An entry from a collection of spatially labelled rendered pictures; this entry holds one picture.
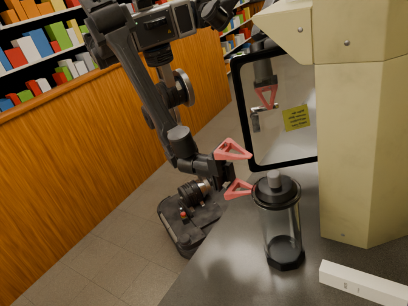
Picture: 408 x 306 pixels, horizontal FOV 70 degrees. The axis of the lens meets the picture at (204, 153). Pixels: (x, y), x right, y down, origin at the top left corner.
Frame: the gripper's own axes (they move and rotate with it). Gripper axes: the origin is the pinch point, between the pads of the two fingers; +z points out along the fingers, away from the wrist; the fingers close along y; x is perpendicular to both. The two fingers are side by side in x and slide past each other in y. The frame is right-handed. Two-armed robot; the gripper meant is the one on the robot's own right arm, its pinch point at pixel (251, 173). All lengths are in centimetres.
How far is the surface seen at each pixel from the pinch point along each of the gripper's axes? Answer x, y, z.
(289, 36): 8.8, 26.9, 7.6
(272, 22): 8.8, 29.7, 4.8
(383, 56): 8.9, 22.3, 22.9
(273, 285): -8.6, -25.9, 6.1
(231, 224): 4.8, -25.8, -12.9
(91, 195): 44, -93, -182
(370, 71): 8.9, 19.8, 21.2
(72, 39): 120, 18, -234
